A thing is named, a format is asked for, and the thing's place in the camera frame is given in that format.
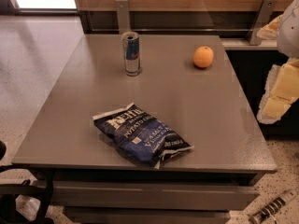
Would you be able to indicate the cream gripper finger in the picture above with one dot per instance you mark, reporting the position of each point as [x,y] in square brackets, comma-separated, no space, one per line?
[281,91]
[270,30]

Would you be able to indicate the blue silver energy drink can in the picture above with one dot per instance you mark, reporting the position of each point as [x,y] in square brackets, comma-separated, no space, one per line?
[131,54]

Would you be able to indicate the orange fruit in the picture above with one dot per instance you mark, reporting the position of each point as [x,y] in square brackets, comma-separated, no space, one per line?
[203,57]

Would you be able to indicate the right metal wall bracket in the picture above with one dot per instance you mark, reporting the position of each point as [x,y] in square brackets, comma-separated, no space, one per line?
[262,18]

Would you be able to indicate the left metal wall bracket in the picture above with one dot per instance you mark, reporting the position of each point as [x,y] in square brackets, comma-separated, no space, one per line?
[123,16]

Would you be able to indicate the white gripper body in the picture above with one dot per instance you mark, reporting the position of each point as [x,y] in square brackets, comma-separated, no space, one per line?
[289,32]

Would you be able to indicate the grey table drawer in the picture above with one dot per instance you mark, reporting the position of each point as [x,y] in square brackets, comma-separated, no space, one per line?
[159,196]

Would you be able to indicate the blue potato chip bag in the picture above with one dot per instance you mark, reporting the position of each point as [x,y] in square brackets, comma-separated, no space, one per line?
[141,136]

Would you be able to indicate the striped tube on floor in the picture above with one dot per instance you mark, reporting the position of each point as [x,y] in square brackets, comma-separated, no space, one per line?
[269,210]

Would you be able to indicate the metal wall bracket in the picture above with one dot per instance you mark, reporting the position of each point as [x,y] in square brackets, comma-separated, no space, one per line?
[123,16]
[262,18]

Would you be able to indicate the black chair base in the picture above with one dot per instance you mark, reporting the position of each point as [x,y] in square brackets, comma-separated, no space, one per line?
[10,192]

